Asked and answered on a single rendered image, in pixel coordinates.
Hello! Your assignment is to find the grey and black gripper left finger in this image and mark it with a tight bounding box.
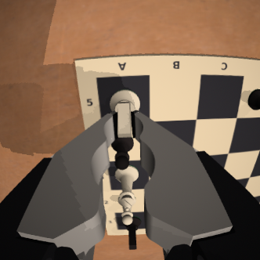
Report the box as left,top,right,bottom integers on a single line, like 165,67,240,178
0,111,118,260

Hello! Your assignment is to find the white chess bishop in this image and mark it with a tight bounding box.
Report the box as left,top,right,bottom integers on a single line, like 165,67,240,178
115,165,139,211

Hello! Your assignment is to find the black and cream chessboard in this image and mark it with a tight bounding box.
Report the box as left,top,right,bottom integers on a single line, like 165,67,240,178
75,54,260,235

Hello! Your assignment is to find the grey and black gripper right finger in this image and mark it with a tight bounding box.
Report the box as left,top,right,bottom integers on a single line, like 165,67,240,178
131,110,260,260

